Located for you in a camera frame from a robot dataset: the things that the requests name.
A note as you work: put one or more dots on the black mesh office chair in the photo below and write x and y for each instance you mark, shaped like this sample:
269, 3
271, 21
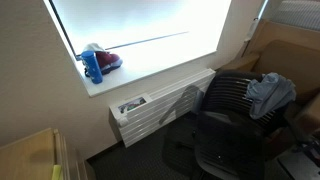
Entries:
230, 140

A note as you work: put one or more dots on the colourful picture card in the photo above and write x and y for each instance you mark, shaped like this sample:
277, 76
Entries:
132, 104

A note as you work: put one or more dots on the white radiator knob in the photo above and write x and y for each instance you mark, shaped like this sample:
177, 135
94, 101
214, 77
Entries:
122, 121

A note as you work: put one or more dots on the red and white shoe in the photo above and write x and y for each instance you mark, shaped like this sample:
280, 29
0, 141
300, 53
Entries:
108, 60

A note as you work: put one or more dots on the blue cylindrical water bottle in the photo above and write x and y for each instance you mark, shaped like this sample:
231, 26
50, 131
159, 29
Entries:
92, 67

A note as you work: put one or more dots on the white cloth on shoe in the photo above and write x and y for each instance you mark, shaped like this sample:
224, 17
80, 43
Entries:
94, 47

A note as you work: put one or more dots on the blue-grey cloth garment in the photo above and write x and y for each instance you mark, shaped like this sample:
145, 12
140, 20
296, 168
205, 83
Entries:
268, 95

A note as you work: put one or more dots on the white blind wand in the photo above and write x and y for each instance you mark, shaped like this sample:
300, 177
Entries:
251, 29

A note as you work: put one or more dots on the yellow sticky note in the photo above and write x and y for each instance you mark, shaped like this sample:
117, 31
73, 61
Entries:
56, 172

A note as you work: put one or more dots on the light wooden desk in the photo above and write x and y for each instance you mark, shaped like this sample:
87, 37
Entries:
30, 156

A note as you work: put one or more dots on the white slatted wall radiator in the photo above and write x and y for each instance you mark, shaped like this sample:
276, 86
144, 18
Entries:
166, 103

